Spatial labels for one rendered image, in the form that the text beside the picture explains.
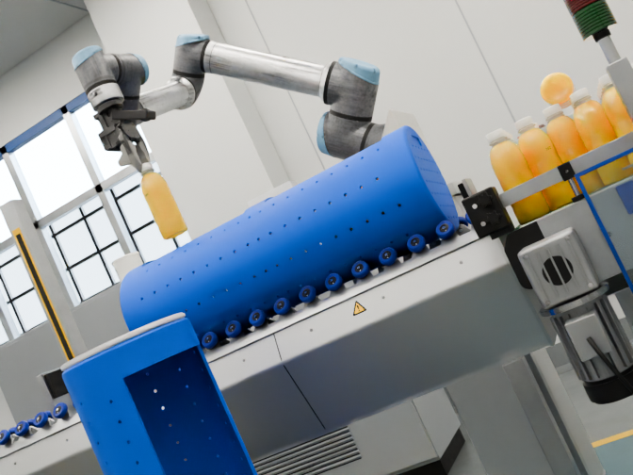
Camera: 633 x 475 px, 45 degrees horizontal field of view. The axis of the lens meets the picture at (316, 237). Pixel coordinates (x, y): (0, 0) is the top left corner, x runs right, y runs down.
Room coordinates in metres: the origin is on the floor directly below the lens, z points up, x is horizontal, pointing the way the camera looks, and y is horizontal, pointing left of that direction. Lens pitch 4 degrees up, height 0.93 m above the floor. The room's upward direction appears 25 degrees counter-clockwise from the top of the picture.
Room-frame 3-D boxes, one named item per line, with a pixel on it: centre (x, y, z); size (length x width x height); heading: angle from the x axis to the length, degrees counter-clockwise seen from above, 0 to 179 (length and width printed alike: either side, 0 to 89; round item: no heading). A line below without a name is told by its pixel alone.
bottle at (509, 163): (1.68, -0.45, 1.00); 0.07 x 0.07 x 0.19
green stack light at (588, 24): (1.38, -0.62, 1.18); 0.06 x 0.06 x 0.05
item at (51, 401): (2.28, 0.88, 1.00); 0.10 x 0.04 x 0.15; 161
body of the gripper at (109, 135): (2.06, 0.37, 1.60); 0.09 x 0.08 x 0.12; 71
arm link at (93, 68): (2.07, 0.36, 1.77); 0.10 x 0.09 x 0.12; 144
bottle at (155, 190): (2.05, 0.34, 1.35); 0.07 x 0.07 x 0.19
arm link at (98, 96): (2.06, 0.36, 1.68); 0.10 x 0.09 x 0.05; 161
